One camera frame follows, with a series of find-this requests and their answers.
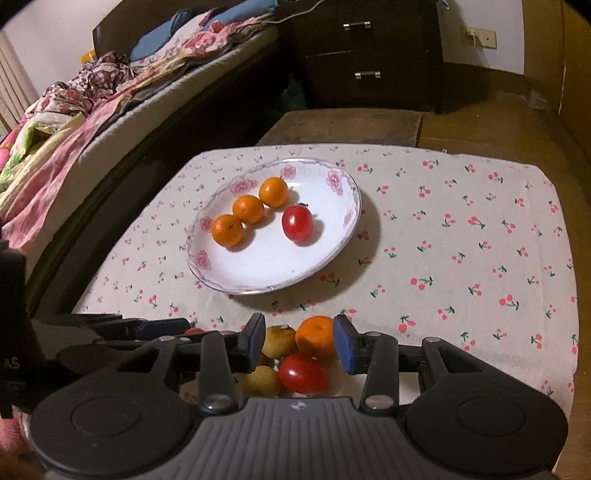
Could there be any light floral bed sheet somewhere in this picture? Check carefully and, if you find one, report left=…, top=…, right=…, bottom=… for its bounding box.
left=134, top=9, right=278, bottom=77

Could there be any small orange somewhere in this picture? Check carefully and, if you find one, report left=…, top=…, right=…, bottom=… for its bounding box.
left=259, top=176, right=289, bottom=208
left=232, top=194, right=266, bottom=225
left=211, top=214, right=245, bottom=248
left=295, top=316, right=337, bottom=360

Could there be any blue pillow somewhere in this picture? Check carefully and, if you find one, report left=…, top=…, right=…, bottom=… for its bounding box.
left=130, top=9, right=192, bottom=62
left=210, top=0, right=278, bottom=26

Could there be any small brown-green kiwi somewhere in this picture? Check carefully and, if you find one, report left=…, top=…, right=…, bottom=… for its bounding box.
left=243, top=366, right=281, bottom=397
left=261, top=325, right=297, bottom=360

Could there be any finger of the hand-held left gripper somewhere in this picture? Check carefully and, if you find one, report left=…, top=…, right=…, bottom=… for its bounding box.
left=95, top=318, right=191, bottom=344
left=58, top=314, right=124, bottom=329

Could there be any dark wooden nightstand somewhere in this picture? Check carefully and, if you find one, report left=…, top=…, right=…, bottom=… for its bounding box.
left=281, top=0, right=444, bottom=116

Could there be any pink floral blanket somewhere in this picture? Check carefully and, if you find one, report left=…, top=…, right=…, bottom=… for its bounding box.
left=0, top=78, right=153, bottom=252

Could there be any nightstand drawer with metal handle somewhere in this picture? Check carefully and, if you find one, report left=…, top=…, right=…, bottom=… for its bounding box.
left=302, top=4, right=437, bottom=52
left=305, top=53, right=439, bottom=109

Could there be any white floral rim plate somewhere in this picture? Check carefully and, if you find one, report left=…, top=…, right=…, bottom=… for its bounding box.
left=185, top=157, right=363, bottom=296

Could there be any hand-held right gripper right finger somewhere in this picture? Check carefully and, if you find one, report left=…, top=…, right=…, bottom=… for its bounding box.
left=334, top=314, right=465, bottom=411

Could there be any wooden wardrobe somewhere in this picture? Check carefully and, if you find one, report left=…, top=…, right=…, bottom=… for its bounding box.
left=524, top=0, right=591, bottom=185

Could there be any worn wooden stool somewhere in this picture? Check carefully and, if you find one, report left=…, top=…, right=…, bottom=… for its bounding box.
left=256, top=108, right=423, bottom=148

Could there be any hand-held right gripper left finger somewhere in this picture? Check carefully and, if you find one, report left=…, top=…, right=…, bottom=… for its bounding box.
left=117, top=313, right=267, bottom=411

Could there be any light curtain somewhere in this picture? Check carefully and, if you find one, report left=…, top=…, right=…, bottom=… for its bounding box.
left=0, top=32, right=40, bottom=134

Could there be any white cable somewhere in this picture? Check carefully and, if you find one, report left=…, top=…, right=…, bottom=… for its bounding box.
left=272, top=0, right=324, bottom=21

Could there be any crumpled dark floral cloth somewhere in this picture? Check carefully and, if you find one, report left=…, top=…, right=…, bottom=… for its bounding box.
left=25, top=51, right=139, bottom=116

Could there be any cherry print tablecloth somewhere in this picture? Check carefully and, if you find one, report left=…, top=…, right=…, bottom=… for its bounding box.
left=69, top=143, right=580, bottom=480

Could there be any beige wall outlet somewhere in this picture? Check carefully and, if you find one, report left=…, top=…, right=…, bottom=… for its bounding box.
left=460, top=26, right=498, bottom=48

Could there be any dark wooden bed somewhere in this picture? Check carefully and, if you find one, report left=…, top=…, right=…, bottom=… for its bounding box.
left=0, top=0, right=296, bottom=315

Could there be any yellow green quilt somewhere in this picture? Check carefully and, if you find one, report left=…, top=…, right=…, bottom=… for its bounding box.
left=0, top=111, right=86, bottom=204

